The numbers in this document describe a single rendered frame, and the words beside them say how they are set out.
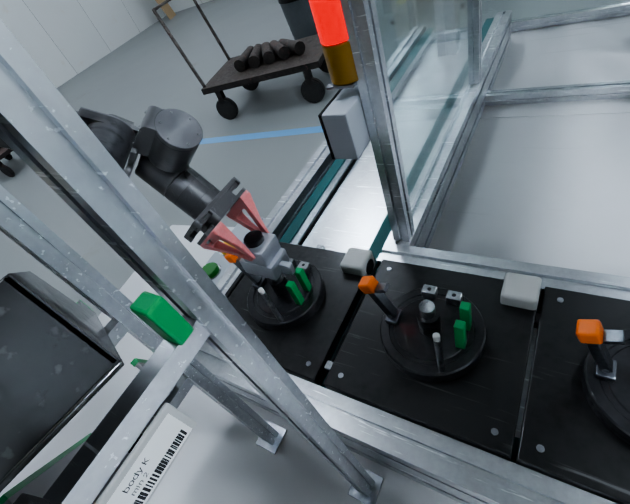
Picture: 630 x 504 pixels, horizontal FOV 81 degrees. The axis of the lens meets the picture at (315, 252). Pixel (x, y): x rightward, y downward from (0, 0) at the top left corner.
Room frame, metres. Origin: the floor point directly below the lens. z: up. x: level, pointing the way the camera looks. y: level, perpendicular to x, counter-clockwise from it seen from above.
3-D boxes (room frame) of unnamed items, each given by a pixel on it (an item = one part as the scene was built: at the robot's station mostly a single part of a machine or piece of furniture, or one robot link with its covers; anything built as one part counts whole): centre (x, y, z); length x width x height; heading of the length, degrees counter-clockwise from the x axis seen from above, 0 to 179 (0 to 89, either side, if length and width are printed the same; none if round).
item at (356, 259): (0.45, -0.06, 0.97); 0.05 x 0.05 x 0.04; 45
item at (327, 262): (0.45, 0.08, 0.96); 0.24 x 0.24 x 0.02; 45
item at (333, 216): (0.64, -0.15, 0.91); 0.84 x 0.28 x 0.10; 135
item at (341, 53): (0.50, -0.14, 1.29); 0.05 x 0.05 x 0.05
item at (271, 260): (0.44, 0.07, 1.09); 0.08 x 0.04 x 0.07; 45
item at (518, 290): (0.26, -0.10, 1.01); 0.24 x 0.24 x 0.13; 45
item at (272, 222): (0.75, -0.01, 0.91); 0.89 x 0.06 x 0.11; 135
